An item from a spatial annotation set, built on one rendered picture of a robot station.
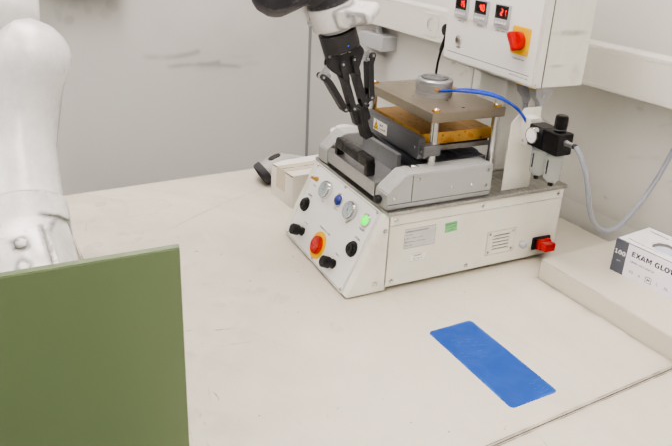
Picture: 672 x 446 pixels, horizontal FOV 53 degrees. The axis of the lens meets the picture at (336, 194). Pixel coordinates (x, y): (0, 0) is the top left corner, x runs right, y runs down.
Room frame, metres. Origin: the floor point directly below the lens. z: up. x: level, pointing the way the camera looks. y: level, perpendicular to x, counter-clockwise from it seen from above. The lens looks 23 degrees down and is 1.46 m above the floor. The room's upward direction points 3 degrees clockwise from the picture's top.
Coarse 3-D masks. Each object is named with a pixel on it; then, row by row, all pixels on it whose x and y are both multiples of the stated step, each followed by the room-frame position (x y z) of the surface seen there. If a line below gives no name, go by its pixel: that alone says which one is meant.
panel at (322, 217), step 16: (320, 176) 1.43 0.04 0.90; (336, 176) 1.38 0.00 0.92; (304, 192) 1.45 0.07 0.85; (336, 192) 1.35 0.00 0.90; (352, 192) 1.30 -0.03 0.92; (320, 208) 1.37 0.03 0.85; (336, 208) 1.32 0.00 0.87; (368, 208) 1.23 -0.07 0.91; (304, 224) 1.38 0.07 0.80; (320, 224) 1.33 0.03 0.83; (336, 224) 1.29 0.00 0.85; (352, 224) 1.25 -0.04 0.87; (368, 224) 1.20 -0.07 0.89; (304, 240) 1.35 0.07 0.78; (336, 240) 1.26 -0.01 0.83; (352, 240) 1.22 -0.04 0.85; (320, 256) 1.28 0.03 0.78; (336, 256) 1.23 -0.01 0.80; (352, 256) 1.19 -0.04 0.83; (336, 272) 1.21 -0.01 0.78; (336, 288) 1.18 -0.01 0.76
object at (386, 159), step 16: (368, 144) 1.41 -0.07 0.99; (384, 144) 1.36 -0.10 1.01; (336, 160) 1.39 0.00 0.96; (352, 160) 1.36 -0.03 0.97; (384, 160) 1.34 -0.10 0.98; (400, 160) 1.30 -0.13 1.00; (352, 176) 1.32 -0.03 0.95; (368, 176) 1.27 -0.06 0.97; (384, 176) 1.27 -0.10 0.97; (368, 192) 1.25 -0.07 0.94
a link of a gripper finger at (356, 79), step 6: (354, 60) 1.31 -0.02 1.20; (354, 66) 1.31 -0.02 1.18; (354, 72) 1.31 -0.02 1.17; (360, 72) 1.32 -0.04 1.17; (354, 78) 1.32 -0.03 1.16; (360, 78) 1.32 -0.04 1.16; (354, 84) 1.33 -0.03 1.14; (360, 84) 1.32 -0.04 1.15; (360, 90) 1.32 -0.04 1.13; (360, 96) 1.33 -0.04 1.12; (366, 102) 1.33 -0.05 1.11
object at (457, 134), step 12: (384, 108) 1.47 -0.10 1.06; (396, 108) 1.48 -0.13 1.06; (396, 120) 1.39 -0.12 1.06; (408, 120) 1.38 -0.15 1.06; (420, 120) 1.39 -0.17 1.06; (468, 120) 1.41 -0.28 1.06; (420, 132) 1.30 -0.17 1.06; (444, 132) 1.31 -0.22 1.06; (456, 132) 1.33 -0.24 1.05; (468, 132) 1.34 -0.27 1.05; (480, 132) 1.36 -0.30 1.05; (444, 144) 1.32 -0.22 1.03; (456, 144) 1.33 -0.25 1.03; (468, 144) 1.34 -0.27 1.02; (480, 144) 1.36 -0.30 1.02
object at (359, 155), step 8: (336, 144) 1.39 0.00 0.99; (344, 144) 1.36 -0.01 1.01; (352, 144) 1.35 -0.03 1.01; (336, 152) 1.39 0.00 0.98; (344, 152) 1.36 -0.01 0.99; (352, 152) 1.32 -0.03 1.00; (360, 152) 1.30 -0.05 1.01; (360, 160) 1.29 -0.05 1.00; (368, 160) 1.27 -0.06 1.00; (368, 168) 1.27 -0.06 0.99
